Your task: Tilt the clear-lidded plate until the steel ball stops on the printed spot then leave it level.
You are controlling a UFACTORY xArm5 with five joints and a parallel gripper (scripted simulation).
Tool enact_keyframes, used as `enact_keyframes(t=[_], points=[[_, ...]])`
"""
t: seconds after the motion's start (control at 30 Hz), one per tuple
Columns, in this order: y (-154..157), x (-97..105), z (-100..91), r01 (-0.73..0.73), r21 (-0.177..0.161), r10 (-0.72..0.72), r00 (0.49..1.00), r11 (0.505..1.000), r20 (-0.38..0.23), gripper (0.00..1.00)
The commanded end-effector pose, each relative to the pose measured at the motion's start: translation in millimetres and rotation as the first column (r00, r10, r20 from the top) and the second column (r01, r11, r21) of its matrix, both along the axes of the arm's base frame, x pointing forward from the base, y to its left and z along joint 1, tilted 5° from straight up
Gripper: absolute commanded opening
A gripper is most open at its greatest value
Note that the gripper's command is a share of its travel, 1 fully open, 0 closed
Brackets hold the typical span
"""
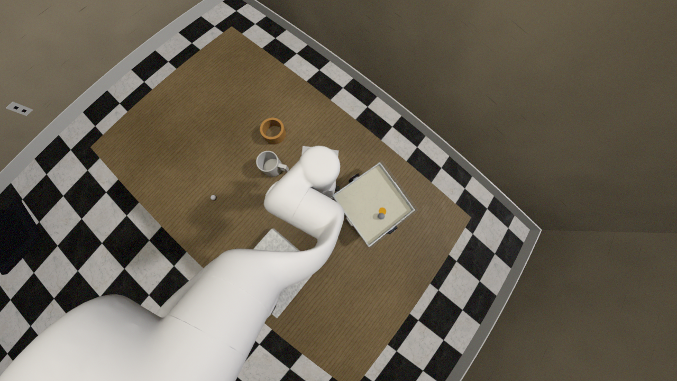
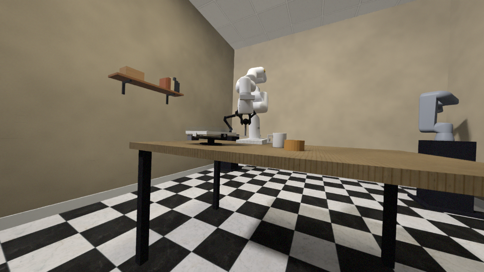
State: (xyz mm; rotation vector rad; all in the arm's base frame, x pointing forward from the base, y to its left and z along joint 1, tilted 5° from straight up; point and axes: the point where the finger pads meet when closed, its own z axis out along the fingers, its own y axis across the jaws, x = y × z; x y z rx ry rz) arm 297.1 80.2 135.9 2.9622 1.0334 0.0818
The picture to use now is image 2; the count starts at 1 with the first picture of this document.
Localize white mug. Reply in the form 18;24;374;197
267;133;287;148

